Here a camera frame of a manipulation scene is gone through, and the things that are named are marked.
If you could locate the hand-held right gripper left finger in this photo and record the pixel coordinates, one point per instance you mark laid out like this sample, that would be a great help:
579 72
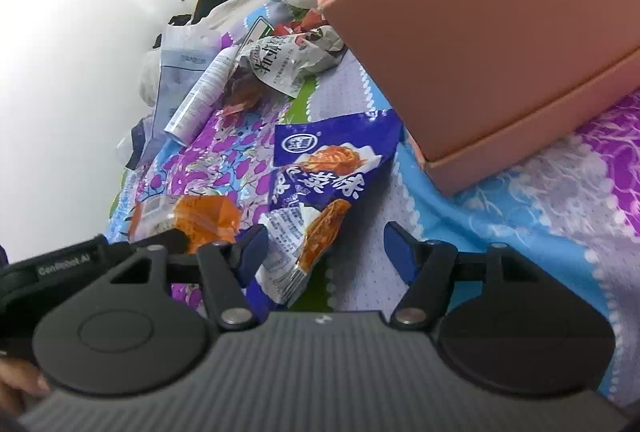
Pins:
252 254

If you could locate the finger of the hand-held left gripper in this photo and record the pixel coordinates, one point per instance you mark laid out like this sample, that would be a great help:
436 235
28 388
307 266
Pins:
172 241

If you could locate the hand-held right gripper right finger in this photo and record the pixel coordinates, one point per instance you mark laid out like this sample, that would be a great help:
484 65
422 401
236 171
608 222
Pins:
400 247

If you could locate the orange clear snack packet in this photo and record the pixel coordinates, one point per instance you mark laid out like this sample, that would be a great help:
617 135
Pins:
205 214

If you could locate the blue snack packet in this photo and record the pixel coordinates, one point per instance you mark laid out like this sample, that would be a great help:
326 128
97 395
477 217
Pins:
325 147

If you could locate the brown snack packet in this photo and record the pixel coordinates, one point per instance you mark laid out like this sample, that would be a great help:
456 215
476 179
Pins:
245 92

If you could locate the silver snack packet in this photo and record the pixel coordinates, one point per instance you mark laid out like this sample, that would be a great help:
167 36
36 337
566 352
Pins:
280 62

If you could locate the pink cardboard box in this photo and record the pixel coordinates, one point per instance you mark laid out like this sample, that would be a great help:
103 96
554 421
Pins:
475 37

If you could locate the person's left hand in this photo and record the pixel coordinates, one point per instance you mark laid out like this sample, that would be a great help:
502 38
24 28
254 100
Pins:
17 379

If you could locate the white spray bottle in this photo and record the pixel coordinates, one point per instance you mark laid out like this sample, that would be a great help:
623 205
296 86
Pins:
200 92

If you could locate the clear plastic bag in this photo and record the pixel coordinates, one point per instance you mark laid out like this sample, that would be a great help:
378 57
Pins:
175 62

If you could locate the small red snack packet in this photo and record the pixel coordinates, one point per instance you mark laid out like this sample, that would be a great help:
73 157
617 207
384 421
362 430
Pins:
310 19

